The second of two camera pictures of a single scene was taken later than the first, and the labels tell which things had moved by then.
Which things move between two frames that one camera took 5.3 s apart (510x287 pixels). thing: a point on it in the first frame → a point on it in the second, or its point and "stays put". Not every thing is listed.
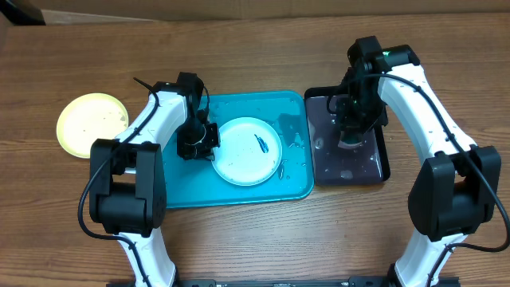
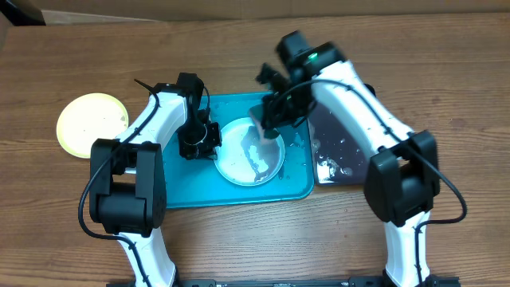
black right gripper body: x=365 y=112 → x=293 y=106
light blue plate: x=250 y=151 stays put
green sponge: x=350 y=144 → x=255 y=112
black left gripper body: x=194 y=140 stays put
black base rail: x=311 y=282 stays put
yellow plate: x=88 y=117 stays put
